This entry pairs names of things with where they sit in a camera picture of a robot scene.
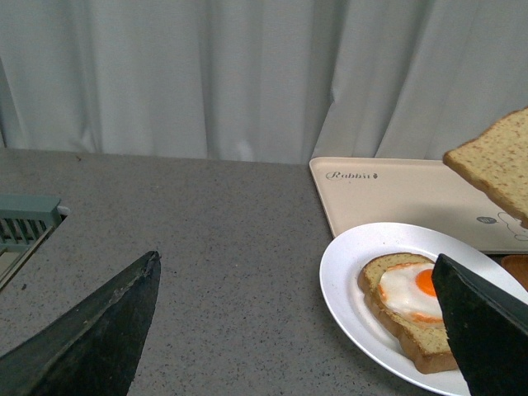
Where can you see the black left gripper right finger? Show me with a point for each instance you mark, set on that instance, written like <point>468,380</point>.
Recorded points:
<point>486,329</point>

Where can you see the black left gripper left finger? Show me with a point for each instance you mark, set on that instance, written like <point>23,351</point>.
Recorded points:
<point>94,348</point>

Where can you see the white round plate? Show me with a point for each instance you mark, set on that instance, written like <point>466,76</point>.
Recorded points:
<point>339,272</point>

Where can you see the bread slice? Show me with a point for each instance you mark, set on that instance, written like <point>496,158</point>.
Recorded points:
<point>495,163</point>
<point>426,347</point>

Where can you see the brown wooden tray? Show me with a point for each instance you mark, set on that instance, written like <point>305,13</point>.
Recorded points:
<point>517,266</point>

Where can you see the fried egg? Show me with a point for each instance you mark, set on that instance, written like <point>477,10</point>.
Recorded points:
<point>407,290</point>

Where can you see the green slotted rack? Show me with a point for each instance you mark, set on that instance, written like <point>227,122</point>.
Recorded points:
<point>26,218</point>

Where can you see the beige rabbit tray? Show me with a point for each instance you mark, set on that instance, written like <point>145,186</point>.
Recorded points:
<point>426,193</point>

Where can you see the grey-white curtain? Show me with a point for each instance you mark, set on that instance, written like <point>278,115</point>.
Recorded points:
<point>274,81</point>

